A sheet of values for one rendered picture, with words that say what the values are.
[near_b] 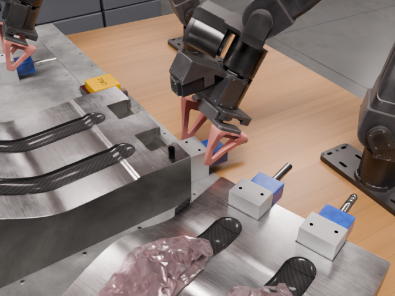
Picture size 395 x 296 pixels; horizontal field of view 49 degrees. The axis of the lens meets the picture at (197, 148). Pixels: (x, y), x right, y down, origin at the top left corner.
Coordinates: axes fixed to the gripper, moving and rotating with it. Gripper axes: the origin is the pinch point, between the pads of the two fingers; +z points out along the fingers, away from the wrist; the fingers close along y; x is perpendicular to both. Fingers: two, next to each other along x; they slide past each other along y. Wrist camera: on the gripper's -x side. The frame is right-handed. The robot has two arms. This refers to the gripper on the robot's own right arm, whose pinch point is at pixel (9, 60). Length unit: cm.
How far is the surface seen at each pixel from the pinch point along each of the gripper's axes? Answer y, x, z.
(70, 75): 4.4, 13.0, -2.0
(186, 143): 48, 20, -12
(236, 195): 66, 19, -14
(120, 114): 36.4, 12.9, -8.9
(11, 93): 7.3, 1.0, 4.7
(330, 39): -131, 233, -33
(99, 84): 18.9, 14.6, -7.0
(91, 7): -146, 64, 10
